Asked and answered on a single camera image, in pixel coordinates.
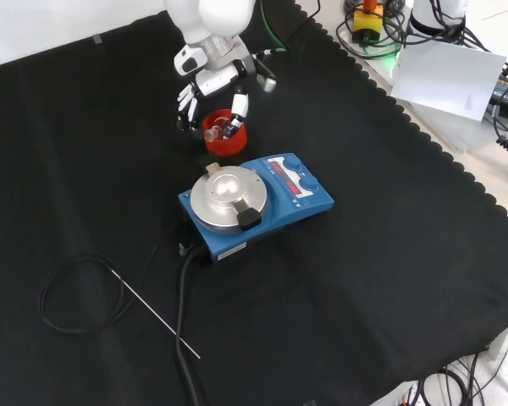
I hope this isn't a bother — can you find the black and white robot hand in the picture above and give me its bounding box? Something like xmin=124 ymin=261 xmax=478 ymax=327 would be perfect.
xmin=176 ymin=52 xmax=278 ymax=140

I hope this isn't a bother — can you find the round-bottom glass flask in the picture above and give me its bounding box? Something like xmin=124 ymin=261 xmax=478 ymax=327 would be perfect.
xmin=202 ymin=118 xmax=235 ymax=143

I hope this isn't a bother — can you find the heater with blue base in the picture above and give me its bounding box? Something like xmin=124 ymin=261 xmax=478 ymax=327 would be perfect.
xmin=177 ymin=152 xmax=336 ymax=268

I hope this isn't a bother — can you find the yellow stop button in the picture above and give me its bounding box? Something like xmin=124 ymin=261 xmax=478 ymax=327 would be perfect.
xmin=351 ymin=0 xmax=384 ymax=44

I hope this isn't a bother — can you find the black cloth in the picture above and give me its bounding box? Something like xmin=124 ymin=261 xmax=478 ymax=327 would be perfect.
xmin=0 ymin=3 xmax=508 ymax=406

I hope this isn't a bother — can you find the steel probe rod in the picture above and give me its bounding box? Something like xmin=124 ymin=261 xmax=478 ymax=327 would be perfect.
xmin=109 ymin=266 xmax=202 ymax=360

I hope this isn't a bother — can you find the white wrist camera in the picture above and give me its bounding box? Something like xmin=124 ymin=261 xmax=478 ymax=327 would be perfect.
xmin=173 ymin=45 xmax=207 ymax=78

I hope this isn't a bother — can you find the red flask stand ring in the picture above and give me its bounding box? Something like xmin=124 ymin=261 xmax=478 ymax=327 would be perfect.
xmin=201 ymin=108 xmax=249 ymax=158

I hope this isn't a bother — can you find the green cable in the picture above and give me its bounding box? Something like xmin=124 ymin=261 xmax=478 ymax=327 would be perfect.
xmin=259 ymin=0 xmax=292 ymax=54

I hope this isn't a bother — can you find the black heater power cable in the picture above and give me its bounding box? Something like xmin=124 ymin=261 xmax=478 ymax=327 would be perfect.
xmin=174 ymin=242 xmax=205 ymax=406

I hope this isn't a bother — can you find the thin black probe cable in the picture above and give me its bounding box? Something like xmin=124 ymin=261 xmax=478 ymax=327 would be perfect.
xmin=38 ymin=244 xmax=159 ymax=336

